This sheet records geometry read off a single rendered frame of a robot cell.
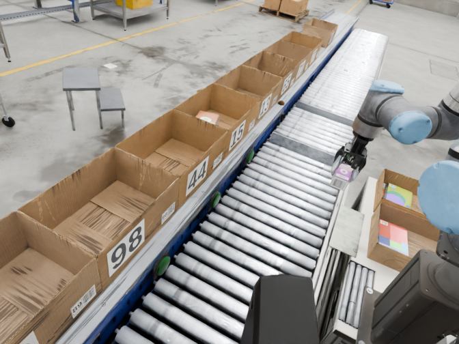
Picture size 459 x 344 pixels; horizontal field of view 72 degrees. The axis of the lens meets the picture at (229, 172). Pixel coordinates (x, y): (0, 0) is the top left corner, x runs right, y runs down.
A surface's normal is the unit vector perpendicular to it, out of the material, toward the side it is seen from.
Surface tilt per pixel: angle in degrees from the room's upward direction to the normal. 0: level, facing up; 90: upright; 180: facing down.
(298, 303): 4
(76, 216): 0
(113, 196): 1
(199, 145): 89
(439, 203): 95
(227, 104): 89
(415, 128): 90
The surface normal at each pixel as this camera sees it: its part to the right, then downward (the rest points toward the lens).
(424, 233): -0.40, 0.50
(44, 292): 0.16, -0.77
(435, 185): -0.98, 0.06
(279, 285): -0.08, -0.79
